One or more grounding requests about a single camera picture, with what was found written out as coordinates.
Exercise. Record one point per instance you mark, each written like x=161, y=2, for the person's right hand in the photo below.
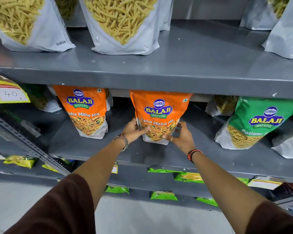
x=184, y=142

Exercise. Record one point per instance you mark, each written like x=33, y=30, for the person's left hand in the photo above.
x=130, y=134

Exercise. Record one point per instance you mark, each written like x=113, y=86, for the person's right thumb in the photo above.
x=168, y=137

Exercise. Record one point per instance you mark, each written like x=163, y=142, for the person's left thumb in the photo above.
x=144, y=130

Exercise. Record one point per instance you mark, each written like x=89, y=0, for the orange snack mix packet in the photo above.
x=85, y=109
x=159, y=112

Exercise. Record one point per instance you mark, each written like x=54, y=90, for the person's right forearm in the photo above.
x=222, y=187

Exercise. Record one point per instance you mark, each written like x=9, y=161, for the person's left forearm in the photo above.
x=100, y=163

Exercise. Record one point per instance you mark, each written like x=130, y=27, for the silver metal wristwatch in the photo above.
x=123, y=140

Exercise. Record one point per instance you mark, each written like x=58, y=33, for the red and black wristband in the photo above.
x=193, y=153

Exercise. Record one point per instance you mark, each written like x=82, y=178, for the small green snack packet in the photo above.
x=163, y=196
x=207, y=201
x=243, y=180
x=188, y=177
x=161, y=170
x=117, y=190

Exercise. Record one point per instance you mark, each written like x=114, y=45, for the white pouch of yellow sticks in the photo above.
x=69, y=9
x=19, y=21
x=288, y=34
x=109, y=99
x=124, y=21
x=222, y=104
x=290, y=146
x=261, y=14
x=45, y=101

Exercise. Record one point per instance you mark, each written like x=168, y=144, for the small yellow shelf label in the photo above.
x=114, y=168

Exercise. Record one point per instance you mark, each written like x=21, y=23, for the small yellow snack packet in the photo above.
x=49, y=167
x=20, y=161

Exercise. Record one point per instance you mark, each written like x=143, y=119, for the white and yellow label card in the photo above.
x=265, y=183

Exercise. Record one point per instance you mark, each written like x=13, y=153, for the brown left shirt sleeve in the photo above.
x=58, y=207

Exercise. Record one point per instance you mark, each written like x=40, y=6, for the brown shirt sleeve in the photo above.
x=58, y=207
x=273, y=220

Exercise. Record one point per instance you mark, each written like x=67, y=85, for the slotted grey metal upright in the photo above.
x=26, y=143
x=290, y=201

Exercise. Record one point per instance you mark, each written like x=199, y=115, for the dark red snack packet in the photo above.
x=289, y=190

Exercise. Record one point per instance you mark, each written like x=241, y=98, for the brown right shirt sleeve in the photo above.
x=273, y=220

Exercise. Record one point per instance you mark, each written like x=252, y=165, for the yellow price tag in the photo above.
x=7, y=93

